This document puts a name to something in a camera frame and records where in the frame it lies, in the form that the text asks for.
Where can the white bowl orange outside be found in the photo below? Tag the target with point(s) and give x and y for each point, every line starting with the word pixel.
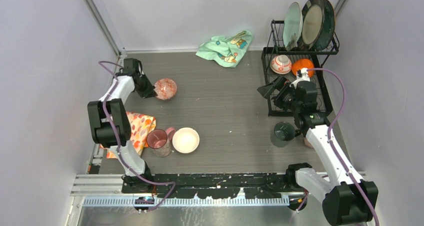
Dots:
pixel 301 63

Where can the white ceramic bowl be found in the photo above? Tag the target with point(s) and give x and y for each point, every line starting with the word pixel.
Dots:
pixel 186 140

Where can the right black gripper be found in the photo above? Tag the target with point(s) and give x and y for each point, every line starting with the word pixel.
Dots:
pixel 267 90

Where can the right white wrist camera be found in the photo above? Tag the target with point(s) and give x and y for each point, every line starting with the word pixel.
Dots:
pixel 301 76

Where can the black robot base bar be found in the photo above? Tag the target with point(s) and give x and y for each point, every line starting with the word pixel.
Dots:
pixel 214 185

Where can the orange coral pattern bowl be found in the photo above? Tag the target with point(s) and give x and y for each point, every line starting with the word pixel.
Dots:
pixel 281 64

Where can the orange floral cloth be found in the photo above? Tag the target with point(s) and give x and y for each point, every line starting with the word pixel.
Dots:
pixel 141 126

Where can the dark blue floral plate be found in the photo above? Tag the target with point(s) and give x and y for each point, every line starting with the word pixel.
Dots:
pixel 328 28

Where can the mint green flower plate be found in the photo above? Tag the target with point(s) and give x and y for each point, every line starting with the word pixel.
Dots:
pixel 293 24

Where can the pale pink mug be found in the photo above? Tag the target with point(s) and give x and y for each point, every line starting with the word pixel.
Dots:
pixel 307 143

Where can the black wire dish rack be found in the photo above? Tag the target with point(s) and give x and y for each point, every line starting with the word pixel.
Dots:
pixel 275 47

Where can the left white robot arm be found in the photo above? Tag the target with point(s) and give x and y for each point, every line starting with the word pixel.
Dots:
pixel 111 128

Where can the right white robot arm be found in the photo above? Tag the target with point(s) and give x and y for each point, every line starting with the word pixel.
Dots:
pixel 344 195

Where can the pink glass mug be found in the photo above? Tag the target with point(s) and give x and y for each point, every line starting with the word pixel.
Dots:
pixel 160 141

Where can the mint green cartoon cloth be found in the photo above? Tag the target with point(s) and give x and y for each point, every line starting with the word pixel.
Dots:
pixel 227 52

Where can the dark green mug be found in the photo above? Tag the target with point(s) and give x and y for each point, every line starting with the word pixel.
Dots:
pixel 282 134

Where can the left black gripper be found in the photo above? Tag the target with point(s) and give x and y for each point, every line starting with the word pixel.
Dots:
pixel 149 92

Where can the black rimmed cream plate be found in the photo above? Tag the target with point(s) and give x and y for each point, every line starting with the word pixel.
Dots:
pixel 313 19

